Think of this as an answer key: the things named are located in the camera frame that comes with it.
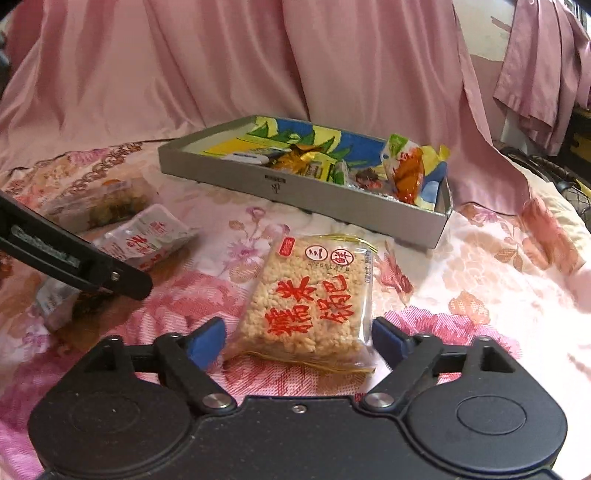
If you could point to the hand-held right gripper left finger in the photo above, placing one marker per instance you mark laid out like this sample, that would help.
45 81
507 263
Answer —
207 344

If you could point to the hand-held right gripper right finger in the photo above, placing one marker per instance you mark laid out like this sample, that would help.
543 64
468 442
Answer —
388 344

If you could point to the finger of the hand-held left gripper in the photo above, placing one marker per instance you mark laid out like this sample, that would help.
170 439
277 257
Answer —
120 272

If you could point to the puffed rice cracker packet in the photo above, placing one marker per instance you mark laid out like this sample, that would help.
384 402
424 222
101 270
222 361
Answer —
300 304

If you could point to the orange snack packet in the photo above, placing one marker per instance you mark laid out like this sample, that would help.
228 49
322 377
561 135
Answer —
408 177

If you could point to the grey box with colourful lining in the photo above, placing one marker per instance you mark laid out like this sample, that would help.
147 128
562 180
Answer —
277 184

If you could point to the white and red snack packet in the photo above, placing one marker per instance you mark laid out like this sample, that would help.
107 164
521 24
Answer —
147 235

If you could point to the small clear snack packet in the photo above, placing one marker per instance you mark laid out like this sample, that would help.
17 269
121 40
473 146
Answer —
55 300

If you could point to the clear packet of dark snack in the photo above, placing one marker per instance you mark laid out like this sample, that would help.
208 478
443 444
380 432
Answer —
115 203

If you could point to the pink floral blanket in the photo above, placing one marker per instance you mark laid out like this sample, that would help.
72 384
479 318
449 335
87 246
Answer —
485 286

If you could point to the dark red snack packet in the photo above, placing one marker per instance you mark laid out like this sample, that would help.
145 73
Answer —
367 180

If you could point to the white flat snack packet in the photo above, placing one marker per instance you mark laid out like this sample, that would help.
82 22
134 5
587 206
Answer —
247 158

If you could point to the yellow green snack packet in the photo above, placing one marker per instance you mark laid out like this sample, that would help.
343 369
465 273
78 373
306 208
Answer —
325 170

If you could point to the gold foil snack packet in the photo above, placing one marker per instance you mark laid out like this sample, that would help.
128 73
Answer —
295 161

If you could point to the brown woven bag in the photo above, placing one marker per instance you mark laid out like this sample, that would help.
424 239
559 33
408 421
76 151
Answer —
545 168

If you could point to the pink satin curtain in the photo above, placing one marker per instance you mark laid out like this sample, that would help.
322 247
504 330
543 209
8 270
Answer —
231 60

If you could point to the black and yellow furniture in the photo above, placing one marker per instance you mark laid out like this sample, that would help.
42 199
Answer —
582 138

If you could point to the pink hanging cloth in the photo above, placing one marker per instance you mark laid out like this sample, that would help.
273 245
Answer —
540 69

